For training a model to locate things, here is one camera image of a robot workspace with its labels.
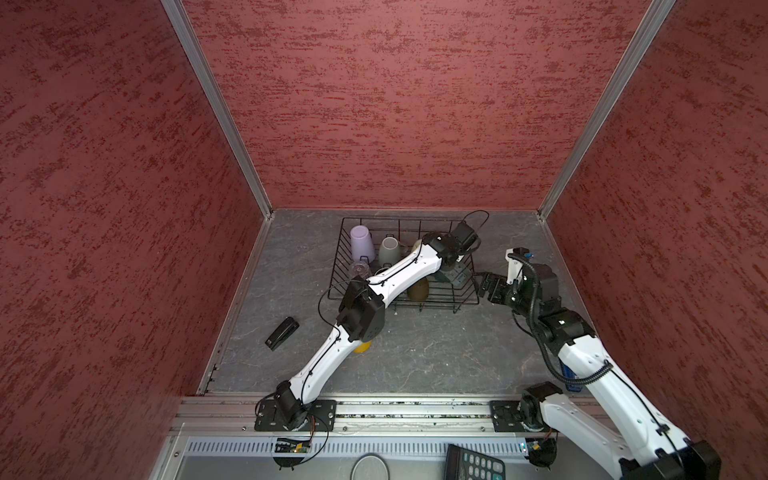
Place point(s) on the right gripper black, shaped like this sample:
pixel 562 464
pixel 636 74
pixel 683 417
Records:
pixel 498 282

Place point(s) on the olive green glass cup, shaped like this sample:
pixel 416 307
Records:
pixel 419 291

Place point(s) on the white ceramic mug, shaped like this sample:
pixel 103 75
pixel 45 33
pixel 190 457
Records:
pixel 389 252

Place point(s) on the lavender plastic cup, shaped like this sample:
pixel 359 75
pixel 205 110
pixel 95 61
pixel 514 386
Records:
pixel 362 246

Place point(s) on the yellow mug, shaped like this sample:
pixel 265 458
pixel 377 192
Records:
pixel 361 347

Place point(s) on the white cup dark green base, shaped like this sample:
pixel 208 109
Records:
pixel 458 274

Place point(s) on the clear glass tumbler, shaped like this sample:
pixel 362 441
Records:
pixel 359 269

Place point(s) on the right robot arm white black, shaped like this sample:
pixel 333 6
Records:
pixel 591 401

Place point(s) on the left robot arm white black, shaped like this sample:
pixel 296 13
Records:
pixel 361 315

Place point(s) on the blue stapler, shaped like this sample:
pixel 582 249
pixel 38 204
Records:
pixel 570 375

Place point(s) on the black stapler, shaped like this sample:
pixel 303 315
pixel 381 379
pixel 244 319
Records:
pixel 281 333

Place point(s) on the black calculator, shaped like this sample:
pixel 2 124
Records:
pixel 465 464

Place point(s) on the round grey disc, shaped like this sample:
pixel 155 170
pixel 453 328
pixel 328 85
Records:
pixel 370 467

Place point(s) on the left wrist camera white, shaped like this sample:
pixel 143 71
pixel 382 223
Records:
pixel 469 250

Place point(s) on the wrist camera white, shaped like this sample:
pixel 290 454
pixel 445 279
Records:
pixel 469 250
pixel 515 267

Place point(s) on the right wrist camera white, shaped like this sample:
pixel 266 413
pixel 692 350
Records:
pixel 515 267

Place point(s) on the black wire dish rack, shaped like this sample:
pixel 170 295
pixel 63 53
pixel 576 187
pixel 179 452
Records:
pixel 443 294

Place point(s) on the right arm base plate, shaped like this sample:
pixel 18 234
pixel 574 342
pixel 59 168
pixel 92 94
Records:
pixel 507 416

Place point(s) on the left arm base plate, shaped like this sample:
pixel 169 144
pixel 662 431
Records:
pixel 268 417

